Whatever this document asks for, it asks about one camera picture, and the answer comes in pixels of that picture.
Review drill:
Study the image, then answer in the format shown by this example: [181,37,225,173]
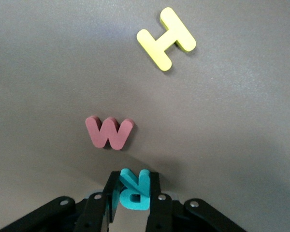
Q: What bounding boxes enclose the yellow foam letter H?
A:
[136,6,197,72]

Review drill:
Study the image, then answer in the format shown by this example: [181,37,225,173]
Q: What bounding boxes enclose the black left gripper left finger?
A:
[0,171,121,232]

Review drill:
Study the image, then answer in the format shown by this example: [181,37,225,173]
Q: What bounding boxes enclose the red foam letter w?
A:
[85,115,135,151]

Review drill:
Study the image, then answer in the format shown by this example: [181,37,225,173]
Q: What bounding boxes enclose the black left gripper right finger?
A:
[145,172,247,232]

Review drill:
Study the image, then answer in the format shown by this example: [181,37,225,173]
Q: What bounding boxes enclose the teal foam letter R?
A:
[106,168,151,224]

